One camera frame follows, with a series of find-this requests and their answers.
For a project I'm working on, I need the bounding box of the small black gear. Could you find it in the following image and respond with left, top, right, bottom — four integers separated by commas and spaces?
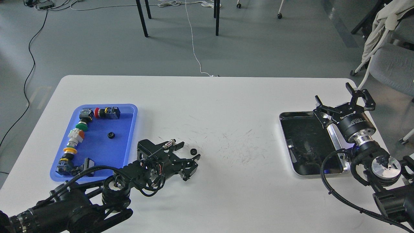
190, 148, 198, 156
107, 132, 115, 139

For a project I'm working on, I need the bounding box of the green push button switch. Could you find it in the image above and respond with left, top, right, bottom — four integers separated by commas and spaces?
75, 108, 94, 132

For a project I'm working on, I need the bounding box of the beige cloth on chair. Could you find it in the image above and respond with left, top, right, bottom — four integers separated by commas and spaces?
361, 0, 414, 64

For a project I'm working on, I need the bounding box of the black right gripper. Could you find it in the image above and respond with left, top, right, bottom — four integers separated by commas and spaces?
313, 83, 376, 143

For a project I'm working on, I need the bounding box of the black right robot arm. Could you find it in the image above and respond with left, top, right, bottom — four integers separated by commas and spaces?
312, 83, 414, 233

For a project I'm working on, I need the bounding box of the black floor cable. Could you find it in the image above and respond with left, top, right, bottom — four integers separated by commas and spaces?
0, 0, 55, 175

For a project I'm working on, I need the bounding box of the silver metal tray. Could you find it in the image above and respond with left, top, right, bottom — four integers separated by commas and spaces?
279, 111, 343, 178

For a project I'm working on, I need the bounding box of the black table leg right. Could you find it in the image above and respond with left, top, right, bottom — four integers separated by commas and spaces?
213, 0, 221, 36

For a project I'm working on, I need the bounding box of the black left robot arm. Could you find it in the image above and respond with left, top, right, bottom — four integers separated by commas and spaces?
1, 139, 201, 233

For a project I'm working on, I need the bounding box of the yellow push button switch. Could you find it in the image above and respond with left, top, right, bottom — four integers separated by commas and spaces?
56, 147, 81, 176

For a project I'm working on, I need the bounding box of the white floor cable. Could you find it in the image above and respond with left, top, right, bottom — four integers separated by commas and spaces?
70, 0, 220, 77

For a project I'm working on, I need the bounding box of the black contact block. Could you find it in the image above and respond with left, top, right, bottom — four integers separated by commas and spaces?
81, 158, 95, 177

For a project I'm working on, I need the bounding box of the white orange selector switch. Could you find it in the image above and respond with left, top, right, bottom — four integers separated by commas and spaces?
67, 128, 84, 148

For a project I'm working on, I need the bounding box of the red push button switch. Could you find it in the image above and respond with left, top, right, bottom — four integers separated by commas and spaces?
93, 106, 120, 119

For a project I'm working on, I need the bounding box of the black table leg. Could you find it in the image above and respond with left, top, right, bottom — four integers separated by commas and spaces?
136, 0, 151, 38
213, 0, 221, 36

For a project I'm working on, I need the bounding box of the blue plastic tray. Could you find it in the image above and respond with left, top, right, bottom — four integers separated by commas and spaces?
50, 104, 138, 182

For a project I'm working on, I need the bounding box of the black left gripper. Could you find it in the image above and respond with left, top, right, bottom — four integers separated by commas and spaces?
125, 139, 201, 189

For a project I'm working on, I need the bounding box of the grey office chair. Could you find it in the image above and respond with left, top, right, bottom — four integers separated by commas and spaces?
349, 0, 414, 144

